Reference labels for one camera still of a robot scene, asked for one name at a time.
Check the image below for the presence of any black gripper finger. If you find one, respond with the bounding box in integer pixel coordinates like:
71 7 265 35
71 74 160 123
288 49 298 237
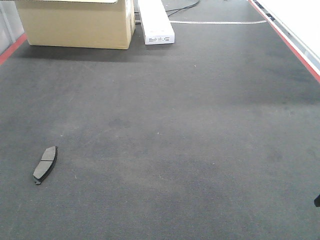
313 194 320 207

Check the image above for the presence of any brake pad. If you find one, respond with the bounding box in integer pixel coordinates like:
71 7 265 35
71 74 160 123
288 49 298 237
32 145 58 185

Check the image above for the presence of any black conveyor belt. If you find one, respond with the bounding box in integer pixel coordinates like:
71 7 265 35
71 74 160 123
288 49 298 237
0 0 320 240

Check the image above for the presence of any long white box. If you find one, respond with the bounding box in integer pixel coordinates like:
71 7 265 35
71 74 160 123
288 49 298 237
137 0 175 45

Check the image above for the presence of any large cardboard box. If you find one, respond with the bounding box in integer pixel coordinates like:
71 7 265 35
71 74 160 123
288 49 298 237
15 0 135 50

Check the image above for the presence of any red white conveyor side rail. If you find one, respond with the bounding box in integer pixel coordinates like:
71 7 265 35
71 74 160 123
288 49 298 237
249 0 320 81

